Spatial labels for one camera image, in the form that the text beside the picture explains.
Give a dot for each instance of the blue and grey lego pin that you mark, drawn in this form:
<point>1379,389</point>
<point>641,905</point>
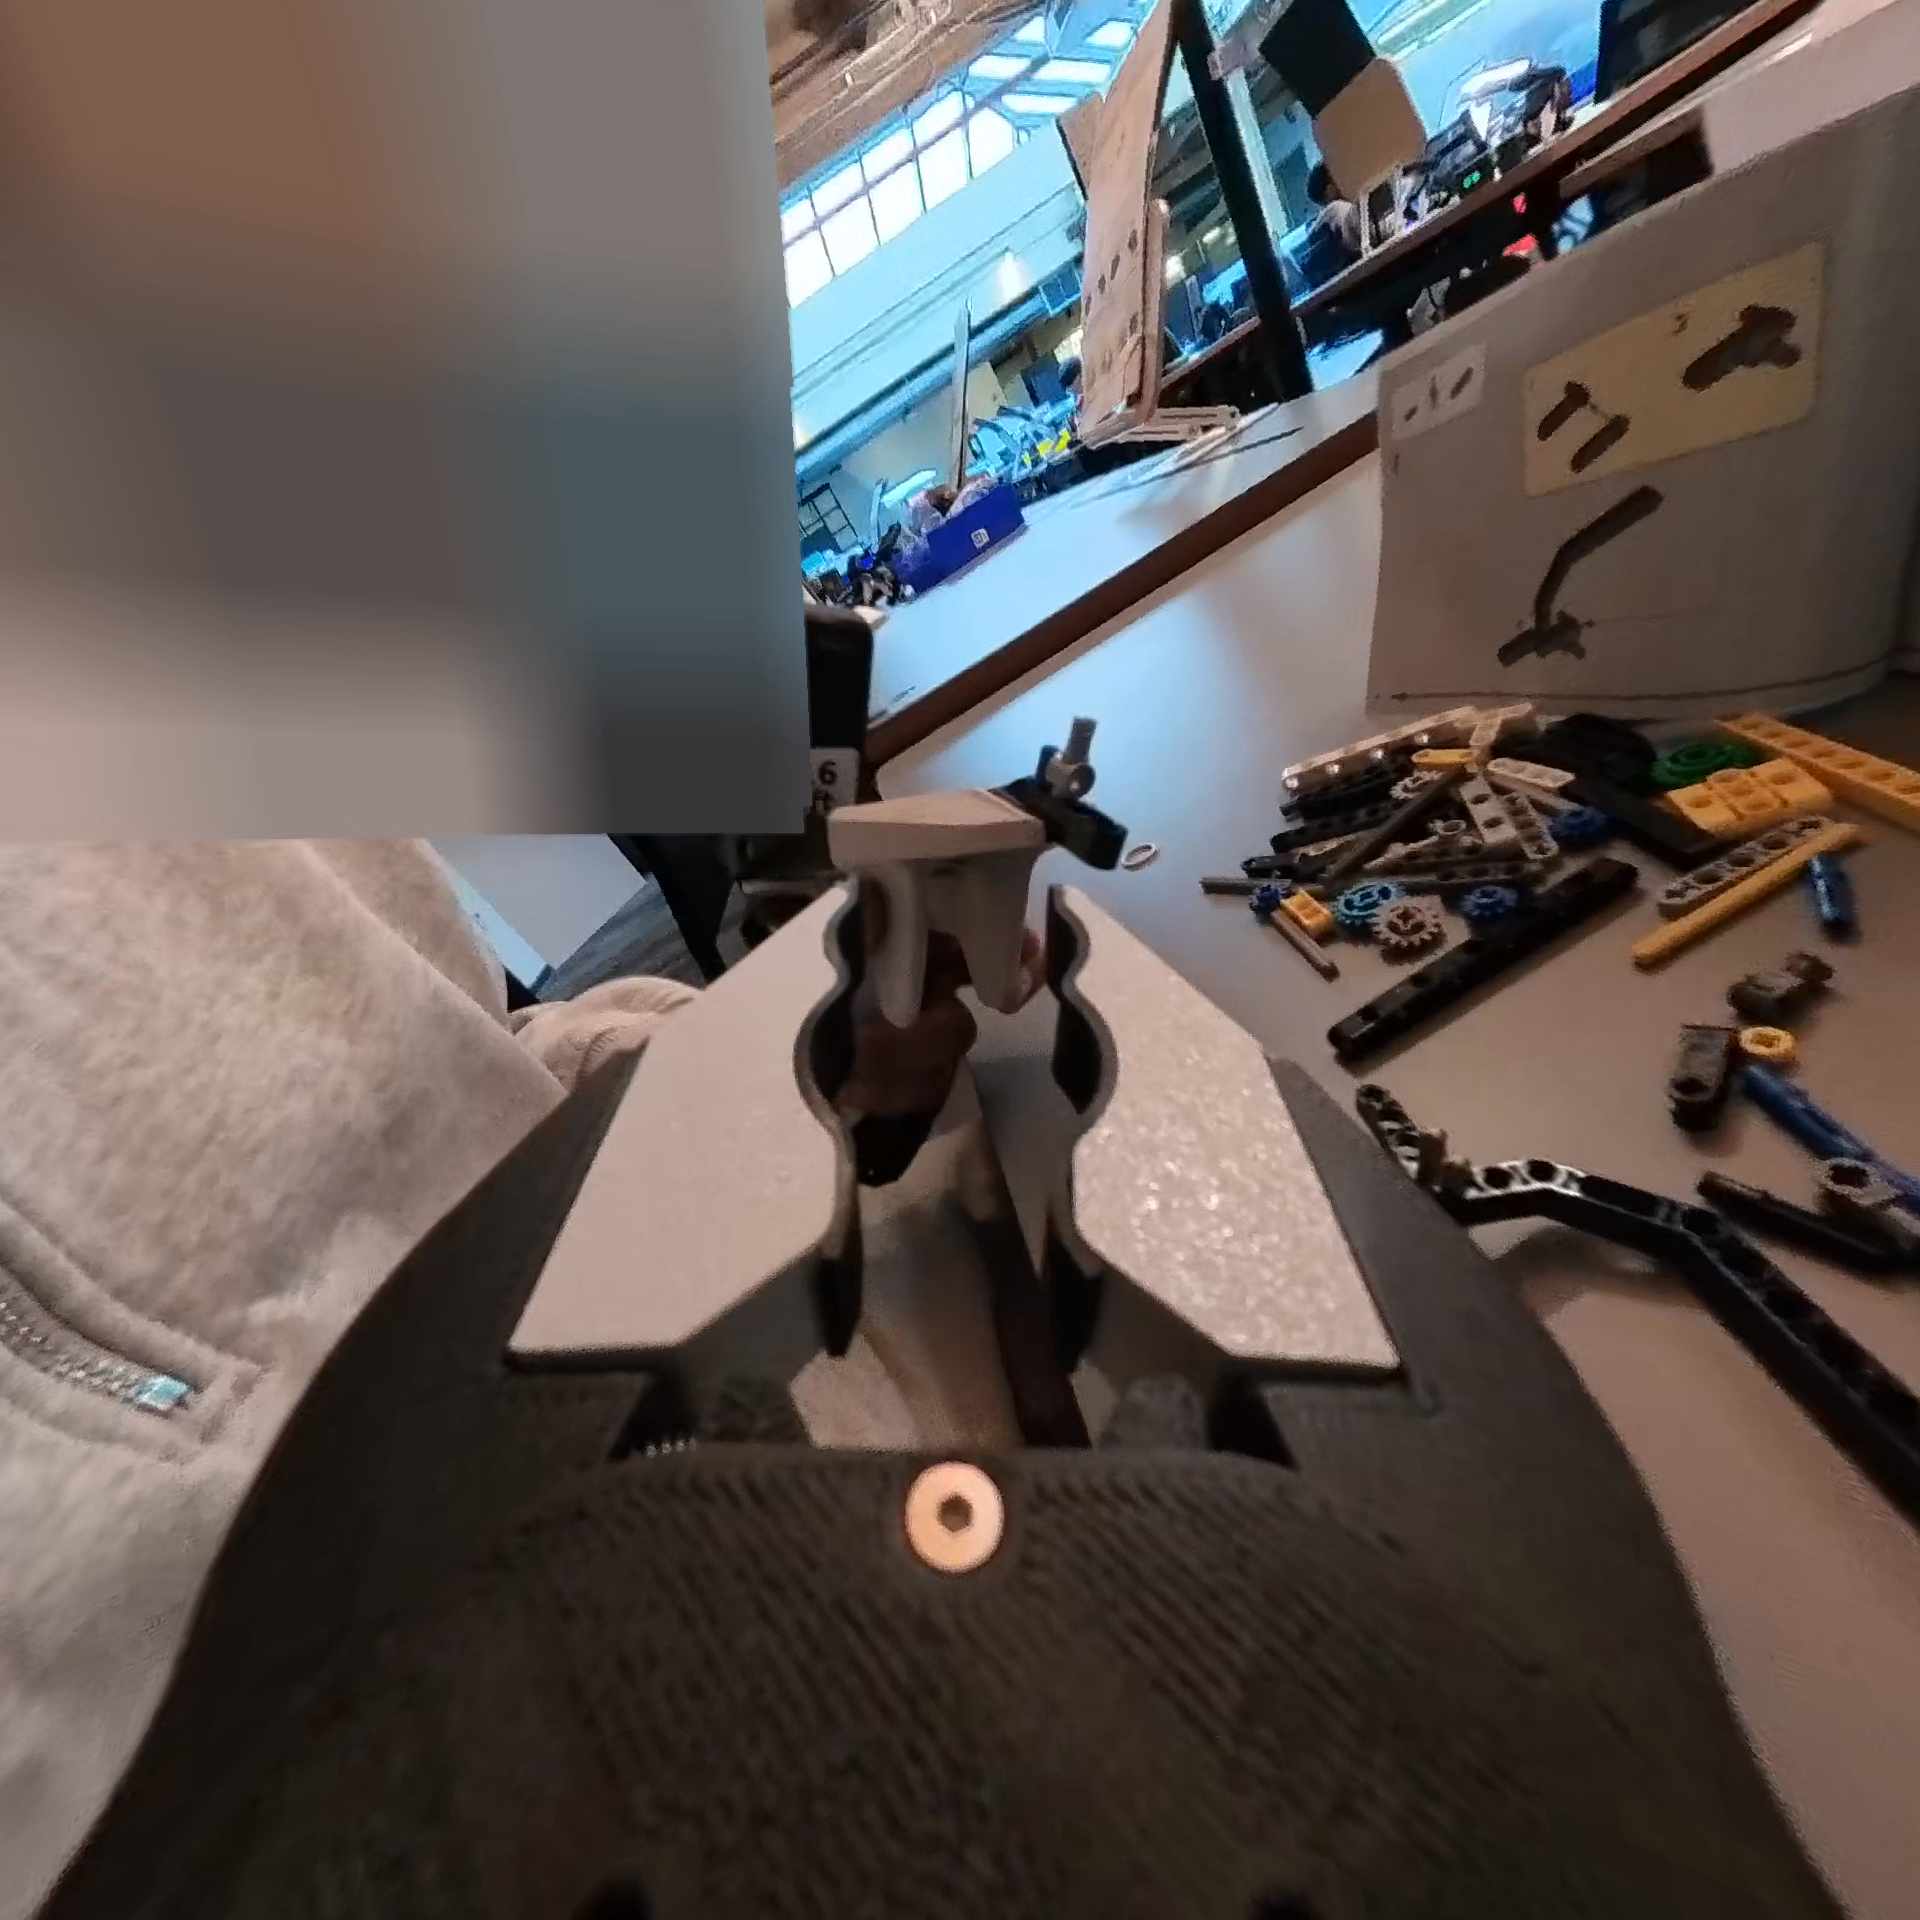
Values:
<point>1071,758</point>

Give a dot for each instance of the grey lego gear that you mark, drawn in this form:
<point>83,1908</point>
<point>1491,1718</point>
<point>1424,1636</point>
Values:
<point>1411,932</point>

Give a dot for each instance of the small blue parts bin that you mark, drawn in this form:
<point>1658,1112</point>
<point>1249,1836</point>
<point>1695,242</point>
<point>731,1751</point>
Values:
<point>967,541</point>

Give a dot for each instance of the thin yellow lego stick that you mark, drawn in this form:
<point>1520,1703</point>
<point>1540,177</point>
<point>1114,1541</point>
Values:
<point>1695,932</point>

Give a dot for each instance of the black lego axle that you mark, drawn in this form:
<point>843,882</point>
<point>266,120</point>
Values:
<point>1770,1215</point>

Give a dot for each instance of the person's left hand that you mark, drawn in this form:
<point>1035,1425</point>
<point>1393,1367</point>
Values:
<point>915,1060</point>

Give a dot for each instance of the grey lego connector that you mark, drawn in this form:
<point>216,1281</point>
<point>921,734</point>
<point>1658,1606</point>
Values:
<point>1779,986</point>

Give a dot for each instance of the white table with wooden edge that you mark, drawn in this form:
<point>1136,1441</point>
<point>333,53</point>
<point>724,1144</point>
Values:
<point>1141,495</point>

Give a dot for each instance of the long blue lego axle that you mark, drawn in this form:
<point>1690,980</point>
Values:
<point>1815,1119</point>

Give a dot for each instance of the small blue lego gear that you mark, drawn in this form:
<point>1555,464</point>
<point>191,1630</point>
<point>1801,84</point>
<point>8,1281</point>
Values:
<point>1491,903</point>
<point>1578,825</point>

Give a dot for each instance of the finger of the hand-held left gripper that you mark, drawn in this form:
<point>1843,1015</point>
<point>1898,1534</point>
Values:
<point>884,840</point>
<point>991,832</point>

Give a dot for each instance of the lego instruction booklet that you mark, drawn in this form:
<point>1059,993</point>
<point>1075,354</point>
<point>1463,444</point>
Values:
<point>1650,600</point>

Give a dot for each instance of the standing cardboard sheet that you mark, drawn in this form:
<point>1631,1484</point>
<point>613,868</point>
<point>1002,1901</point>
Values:
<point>1122,255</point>

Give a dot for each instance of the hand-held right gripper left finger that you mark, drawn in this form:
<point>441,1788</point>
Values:
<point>691,1201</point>

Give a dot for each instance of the black lego connector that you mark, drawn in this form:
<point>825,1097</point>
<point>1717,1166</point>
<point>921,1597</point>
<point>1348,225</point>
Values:
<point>1703,1073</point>

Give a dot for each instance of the long black lego beam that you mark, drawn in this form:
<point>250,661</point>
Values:
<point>1499,954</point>

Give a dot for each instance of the small black grey assembly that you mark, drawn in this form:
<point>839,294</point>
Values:
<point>1083,832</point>

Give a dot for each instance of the black angled lego beam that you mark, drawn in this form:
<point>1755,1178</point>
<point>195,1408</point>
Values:
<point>1724,1245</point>

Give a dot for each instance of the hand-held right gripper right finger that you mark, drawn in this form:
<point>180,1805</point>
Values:
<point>1231,1201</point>

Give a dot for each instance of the green lego gear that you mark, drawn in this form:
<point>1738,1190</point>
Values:
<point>1703,765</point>

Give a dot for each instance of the yellow lego plate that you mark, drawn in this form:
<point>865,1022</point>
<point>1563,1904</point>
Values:
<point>1746,802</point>

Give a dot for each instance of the light grey lego beam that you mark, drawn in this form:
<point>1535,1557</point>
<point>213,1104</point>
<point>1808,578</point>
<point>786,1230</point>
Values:
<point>1746,868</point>

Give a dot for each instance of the heap of lego beams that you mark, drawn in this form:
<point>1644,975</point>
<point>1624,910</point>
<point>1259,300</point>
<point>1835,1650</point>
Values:
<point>1441,810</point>

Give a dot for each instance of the short yellow lego beam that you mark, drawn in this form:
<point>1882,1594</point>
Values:
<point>1305,910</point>

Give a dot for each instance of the grey zip hoodie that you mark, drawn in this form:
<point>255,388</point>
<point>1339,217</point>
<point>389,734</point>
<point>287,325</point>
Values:
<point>224,1125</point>

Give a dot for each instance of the small yellow lego bush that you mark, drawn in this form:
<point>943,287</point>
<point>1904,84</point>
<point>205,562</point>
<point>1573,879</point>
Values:
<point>1768,1045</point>

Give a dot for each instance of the large blue lego gear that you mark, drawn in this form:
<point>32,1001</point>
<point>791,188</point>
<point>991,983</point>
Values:
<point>1362,908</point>

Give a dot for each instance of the long yellow lego beam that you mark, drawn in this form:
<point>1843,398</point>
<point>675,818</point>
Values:
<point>1829,758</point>

